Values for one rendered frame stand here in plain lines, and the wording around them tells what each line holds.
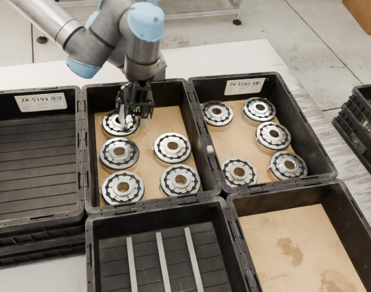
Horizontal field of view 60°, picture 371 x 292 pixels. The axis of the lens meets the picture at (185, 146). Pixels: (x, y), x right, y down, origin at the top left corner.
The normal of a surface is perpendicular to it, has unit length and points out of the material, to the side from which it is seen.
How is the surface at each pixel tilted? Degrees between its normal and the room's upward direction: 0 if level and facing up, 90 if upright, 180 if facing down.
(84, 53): 57
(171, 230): 0
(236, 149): 0
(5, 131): 0
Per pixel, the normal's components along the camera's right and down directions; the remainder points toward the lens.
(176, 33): 0.09, -0.62
